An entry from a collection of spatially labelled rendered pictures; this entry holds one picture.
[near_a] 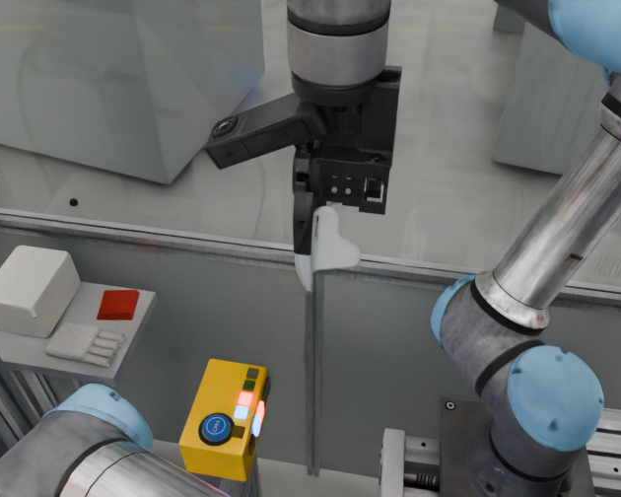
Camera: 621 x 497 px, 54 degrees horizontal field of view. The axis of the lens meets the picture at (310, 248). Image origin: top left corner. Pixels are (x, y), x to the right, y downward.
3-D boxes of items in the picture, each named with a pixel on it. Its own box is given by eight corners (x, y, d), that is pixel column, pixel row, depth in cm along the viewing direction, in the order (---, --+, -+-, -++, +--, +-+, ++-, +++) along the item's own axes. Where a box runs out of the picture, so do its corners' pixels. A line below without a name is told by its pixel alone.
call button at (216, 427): (208, 417, 94) (206, 411, 93) (233, 421, 93) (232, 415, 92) (200, 440, 91) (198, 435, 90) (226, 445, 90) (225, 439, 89)
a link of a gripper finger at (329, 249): (354, 310, 55) (364, 215, 52) (291, 301, 56) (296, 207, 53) (357, 295, 58) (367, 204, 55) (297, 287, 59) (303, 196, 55)
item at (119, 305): (105, 293, 140) (103, 287, 138) (140, 293, 140) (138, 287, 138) (96, 319, 134) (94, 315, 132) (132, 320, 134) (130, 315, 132)
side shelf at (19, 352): (16, 280, 147) (12, 271, 145) (158, 300, 142) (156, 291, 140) (-42, 361, 130) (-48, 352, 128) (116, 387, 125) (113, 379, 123)
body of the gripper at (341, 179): (383, 223, 52) (397, 100, 44) (286, 212, 53) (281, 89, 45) (391, 171, 58) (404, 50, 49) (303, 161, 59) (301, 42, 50)
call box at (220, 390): (216, 390, 108) (209, 356, 101) (270, 399, 107) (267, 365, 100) (186, 476, 97) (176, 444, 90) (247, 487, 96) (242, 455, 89)
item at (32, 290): (20, 274, 144) (4, 241, 136) (84, 283, 142) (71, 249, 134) (-21, 330, 132) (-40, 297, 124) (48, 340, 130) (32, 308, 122)
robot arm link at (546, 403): (525, 493, 78) (555, 441, 69) (465, 408, 87) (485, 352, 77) (597, 458, 82) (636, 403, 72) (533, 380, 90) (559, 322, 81)
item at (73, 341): (66, 324, 133) (63, 319, 131) (128, 337, 130) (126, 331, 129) (45, 356, 127) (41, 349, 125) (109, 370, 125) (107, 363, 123)
